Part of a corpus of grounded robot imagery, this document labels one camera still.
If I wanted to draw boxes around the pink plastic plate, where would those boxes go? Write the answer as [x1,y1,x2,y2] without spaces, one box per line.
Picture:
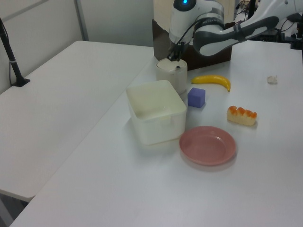
[179,125,237,166]

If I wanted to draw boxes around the cream push-lid trash can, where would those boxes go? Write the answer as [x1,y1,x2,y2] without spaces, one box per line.
[155,58,188,96]

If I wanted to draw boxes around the cream square plastic container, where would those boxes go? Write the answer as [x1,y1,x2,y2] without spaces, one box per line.
[125,79,187,146]

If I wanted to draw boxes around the dark brown box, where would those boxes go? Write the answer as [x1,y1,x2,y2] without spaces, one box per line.
[151,18,233,71]

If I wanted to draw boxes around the yellow banana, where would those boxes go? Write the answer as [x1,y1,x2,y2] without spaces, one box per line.
[191,74,231,93]

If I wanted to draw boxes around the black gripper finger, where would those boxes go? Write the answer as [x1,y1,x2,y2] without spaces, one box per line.
[167,45,177,62]
[175,42,185,62]

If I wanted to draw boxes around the purple foam cube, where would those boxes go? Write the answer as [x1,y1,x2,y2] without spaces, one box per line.
[187,87,206,109]

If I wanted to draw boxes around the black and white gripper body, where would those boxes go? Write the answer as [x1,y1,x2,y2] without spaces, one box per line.
[168,25,192,48]

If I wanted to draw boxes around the black background equipment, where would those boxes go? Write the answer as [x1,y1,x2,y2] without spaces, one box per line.
[280,13,303,50]

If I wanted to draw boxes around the black pole with clamp base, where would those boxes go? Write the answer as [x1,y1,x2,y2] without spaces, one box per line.
[0,17,31,87]

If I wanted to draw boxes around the bread with orange topping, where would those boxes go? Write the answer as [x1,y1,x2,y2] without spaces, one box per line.
[227,105,258,127]

